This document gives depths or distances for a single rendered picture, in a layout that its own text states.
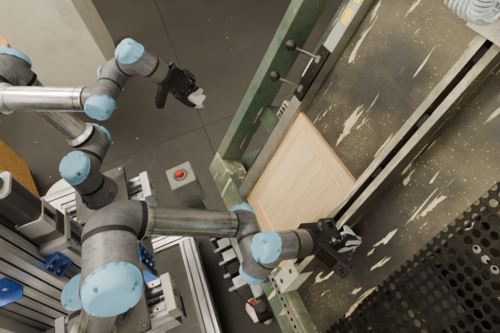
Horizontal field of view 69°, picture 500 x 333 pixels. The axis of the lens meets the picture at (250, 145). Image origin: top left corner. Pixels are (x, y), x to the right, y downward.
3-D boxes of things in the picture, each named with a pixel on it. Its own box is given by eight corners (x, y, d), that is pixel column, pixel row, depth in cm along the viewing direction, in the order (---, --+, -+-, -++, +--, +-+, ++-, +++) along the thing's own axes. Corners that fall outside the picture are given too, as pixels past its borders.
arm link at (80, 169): (70, 194, 145) (50, 176, 134) (82, 166, 153) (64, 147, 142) (97, 195, 143) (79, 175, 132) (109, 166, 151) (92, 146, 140)
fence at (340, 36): (245, 189, 164) (237, 190, 161) (370, -16, 111) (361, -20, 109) (249, 198, 160) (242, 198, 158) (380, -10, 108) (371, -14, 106)
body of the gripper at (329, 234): (335, 216, 106) (303, 218, 100) (350, 241, 101) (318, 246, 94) (321, 232, 111) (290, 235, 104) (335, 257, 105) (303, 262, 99)
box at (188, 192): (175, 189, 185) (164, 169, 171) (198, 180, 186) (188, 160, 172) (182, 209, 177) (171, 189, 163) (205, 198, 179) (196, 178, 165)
